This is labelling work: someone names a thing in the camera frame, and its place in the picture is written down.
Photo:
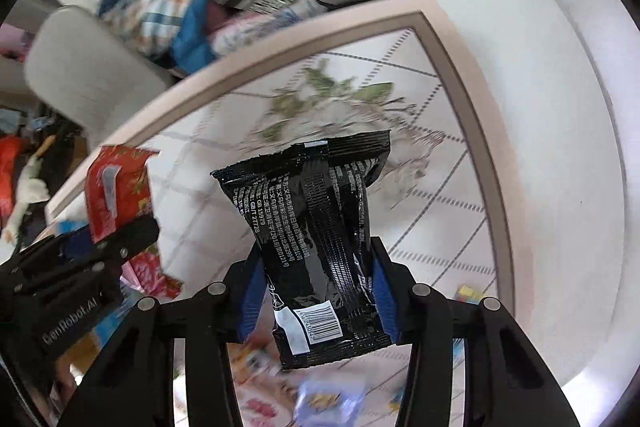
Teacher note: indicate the pink floral cloth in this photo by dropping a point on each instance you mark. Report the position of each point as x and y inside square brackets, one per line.
[250, 29]

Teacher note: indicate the blue white snack packet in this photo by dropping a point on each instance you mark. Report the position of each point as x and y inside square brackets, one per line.
[327, 399]

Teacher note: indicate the grey sofa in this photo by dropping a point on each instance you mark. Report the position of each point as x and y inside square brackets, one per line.
[85, 57]

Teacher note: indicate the red bag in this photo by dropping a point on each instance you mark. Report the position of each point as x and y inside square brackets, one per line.
[7, 167]

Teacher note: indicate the red flowered packet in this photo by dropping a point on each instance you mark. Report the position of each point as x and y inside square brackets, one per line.
[150, 272]

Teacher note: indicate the red floral snack packet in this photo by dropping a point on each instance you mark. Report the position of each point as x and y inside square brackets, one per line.
[120, 187]

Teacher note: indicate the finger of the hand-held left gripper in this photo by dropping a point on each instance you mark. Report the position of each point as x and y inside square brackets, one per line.
[131, 234]

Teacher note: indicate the white table with beige frame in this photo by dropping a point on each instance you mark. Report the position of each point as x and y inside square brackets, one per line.
[492, 167]

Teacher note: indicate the black snack packet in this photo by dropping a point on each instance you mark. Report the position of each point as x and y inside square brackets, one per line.
[320, 232]

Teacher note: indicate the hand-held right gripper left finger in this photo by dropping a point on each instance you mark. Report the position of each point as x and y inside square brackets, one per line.
[249, 302]

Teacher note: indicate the yellow small packet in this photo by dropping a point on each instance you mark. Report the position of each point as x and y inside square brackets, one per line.
[467, 293]

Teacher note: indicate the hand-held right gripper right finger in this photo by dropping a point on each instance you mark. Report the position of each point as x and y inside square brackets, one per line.
[384, 302]

